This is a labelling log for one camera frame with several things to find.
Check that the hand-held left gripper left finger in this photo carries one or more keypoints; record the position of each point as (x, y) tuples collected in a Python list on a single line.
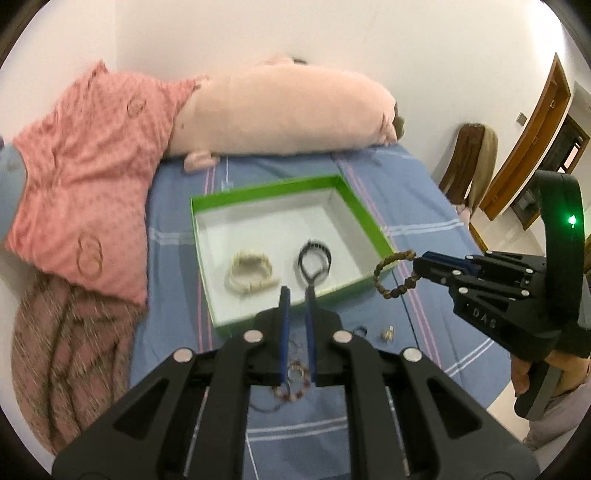
[(285, 323)]

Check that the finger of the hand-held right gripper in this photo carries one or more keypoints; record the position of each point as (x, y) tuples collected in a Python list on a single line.
[(455, 261), (489, 290)]

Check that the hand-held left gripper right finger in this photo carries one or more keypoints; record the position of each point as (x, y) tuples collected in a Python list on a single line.
[(310, 323)]

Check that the small gold jewelry piece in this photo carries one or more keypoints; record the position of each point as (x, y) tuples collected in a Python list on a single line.
[(388, 333)]

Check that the green cardboard box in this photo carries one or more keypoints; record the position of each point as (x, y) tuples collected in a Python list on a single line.
[(277, 230)]

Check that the person's right forearm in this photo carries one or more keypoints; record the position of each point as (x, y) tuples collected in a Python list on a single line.
[(554, 420)]

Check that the person's right hand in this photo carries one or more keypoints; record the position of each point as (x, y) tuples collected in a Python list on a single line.
[(519, 376)]

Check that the wooden chair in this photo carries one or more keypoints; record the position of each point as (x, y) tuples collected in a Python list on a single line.
[(461, 161)]

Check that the blue striped bed sheet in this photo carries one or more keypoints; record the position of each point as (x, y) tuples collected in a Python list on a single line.
[(415, 360)]

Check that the pink plush pig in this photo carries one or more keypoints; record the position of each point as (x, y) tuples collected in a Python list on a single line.
[(286, 110)]

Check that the brown fuzzy blanket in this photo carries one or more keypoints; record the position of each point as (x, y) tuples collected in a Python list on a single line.
[(60, 360)]

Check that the pink dotted quilt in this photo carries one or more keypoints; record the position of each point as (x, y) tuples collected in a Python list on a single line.
[(92, 161)]

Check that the light blue pillow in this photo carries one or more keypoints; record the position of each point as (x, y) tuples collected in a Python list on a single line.
[(9, 184)]

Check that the wooden door frame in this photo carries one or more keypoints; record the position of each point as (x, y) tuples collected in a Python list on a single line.
[(531, 138)]

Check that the grey wall switch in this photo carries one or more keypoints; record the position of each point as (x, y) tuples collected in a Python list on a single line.
[(522, 118)]

